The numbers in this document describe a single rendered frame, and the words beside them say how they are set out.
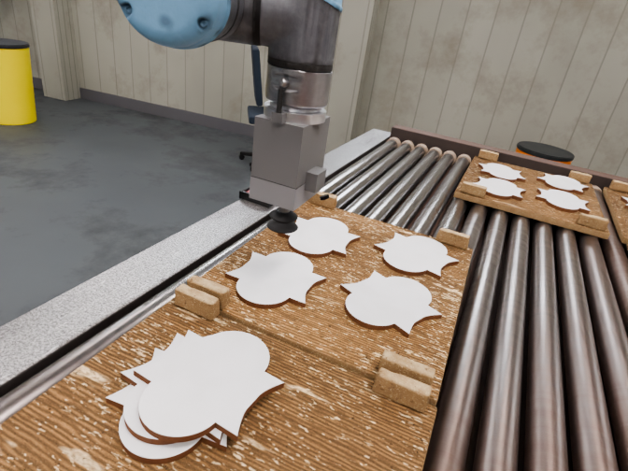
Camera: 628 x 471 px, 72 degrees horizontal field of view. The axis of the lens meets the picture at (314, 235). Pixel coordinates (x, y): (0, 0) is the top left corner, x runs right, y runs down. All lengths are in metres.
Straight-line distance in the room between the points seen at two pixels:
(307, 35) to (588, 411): 0.54
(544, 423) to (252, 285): 0.39
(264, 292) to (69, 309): 0.25
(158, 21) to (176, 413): 0.32
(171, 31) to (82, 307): 0.40
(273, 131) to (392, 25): 3.75
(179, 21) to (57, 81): 5.48
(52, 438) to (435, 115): 4.02
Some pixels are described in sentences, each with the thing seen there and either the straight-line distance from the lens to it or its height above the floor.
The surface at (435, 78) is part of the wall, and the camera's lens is 4.21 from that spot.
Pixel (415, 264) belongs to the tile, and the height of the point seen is 0.94.
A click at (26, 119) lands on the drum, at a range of 4.87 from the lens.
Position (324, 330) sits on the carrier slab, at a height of 0.94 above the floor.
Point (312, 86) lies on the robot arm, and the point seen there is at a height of 1.22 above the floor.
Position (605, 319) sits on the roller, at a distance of 0.85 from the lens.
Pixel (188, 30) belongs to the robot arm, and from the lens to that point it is 0.36.
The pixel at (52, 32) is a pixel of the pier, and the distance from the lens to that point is 5.73.
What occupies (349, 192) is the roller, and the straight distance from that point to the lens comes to 1.04.
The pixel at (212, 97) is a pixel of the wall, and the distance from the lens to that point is 4.90.
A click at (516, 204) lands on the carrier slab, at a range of 1.17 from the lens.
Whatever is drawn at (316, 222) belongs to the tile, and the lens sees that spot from 0.80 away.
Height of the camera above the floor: 1.30
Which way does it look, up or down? 28 degrees down
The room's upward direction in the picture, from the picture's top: 9 degrees clockwise
